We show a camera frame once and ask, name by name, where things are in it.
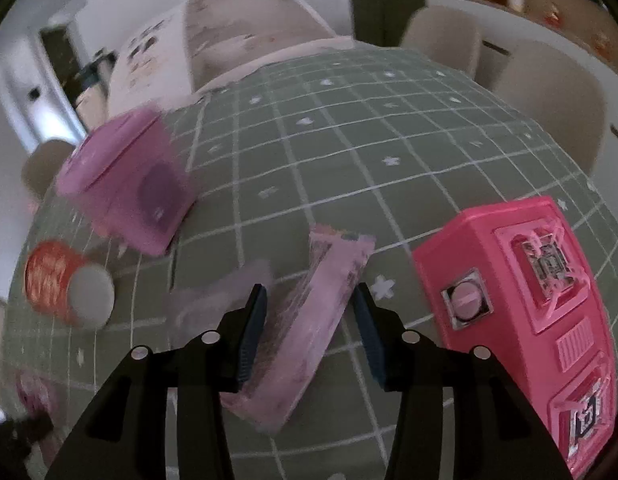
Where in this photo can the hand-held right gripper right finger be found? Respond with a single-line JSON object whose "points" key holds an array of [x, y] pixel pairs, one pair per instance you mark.
{"points": [[369, 335]]}

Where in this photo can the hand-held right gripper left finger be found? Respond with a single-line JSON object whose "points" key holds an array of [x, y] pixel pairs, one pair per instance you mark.
{"points": [[254, 330]]}

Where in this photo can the long pink packet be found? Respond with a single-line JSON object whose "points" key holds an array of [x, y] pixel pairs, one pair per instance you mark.
{"points": [[319, 300]]}

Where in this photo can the pink plastic bin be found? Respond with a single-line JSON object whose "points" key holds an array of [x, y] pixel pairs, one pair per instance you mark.
{"points": [[519, 320]]}

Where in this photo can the small pink wrapper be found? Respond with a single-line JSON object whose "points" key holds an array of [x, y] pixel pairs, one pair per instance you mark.
{"points": [[36, 397]]}

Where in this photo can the clear plastic wrapper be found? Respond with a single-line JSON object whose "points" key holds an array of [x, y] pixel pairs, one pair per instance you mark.
{"points": [[209, 295]]}

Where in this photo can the red printed can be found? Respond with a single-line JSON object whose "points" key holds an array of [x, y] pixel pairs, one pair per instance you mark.
{"points": [[54, 280]]}

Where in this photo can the green grid tablecloth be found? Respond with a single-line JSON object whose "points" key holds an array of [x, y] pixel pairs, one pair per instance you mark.
{"points": [[339, 160]]}

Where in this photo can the beige chair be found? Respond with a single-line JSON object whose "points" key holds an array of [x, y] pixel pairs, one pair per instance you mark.
{"points": [[549, 105], [46, 170], [441, 40]]}

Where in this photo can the white cartoon printed cloth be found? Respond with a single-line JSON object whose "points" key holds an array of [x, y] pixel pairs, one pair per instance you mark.
{"points": [[149, 60]]}

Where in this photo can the white round-back chair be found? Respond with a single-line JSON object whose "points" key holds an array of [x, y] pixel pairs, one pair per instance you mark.
{"points": [[249, 20]]}

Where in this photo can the dark glass door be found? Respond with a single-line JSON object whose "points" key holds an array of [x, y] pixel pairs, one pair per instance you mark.
{"points": [[386, 0]]}

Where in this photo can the small red figurine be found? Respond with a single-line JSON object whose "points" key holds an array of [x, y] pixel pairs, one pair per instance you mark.
{"points": [[554, 15], [601, 42]]}

